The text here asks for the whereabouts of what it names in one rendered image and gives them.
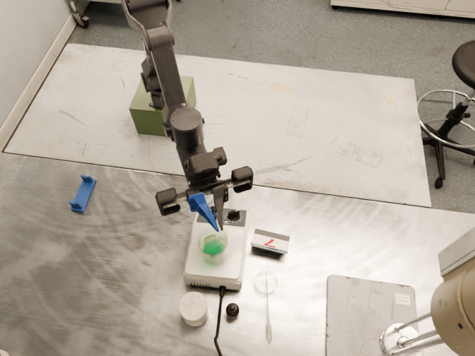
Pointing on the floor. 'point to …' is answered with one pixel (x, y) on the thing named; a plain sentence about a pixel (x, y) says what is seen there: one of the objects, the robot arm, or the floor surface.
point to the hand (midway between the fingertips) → (214, 213)
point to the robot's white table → (239, 123)
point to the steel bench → (92, 244)
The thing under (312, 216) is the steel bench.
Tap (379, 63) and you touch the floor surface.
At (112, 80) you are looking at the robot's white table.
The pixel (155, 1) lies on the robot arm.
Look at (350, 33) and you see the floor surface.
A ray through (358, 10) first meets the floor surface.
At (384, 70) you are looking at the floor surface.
